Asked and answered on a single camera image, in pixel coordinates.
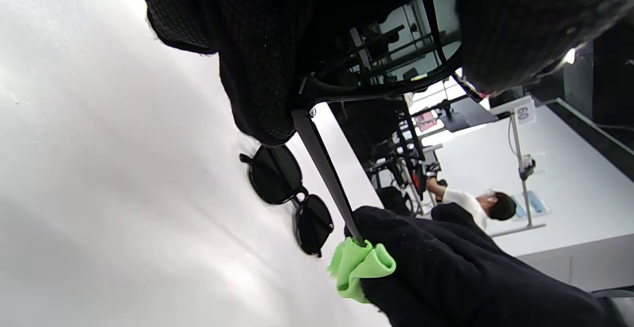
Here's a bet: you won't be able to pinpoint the person's left hand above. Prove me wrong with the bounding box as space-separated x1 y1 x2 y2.
131 0 634 147

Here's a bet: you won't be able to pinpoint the person's right hand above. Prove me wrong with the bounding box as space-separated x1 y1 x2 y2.
344 203 627 327

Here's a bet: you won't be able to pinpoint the grey metal post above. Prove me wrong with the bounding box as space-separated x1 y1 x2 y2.
490 111 548 238

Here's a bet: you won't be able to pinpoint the green cleaning cloth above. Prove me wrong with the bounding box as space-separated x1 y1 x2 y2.
327 237 397 304

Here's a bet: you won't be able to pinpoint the black square sunglasses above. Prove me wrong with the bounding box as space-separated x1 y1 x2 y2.
239 144 335 258
292 0 488 246

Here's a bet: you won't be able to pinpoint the white number sign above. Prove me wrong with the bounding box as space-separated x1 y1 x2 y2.
513 98 538 125

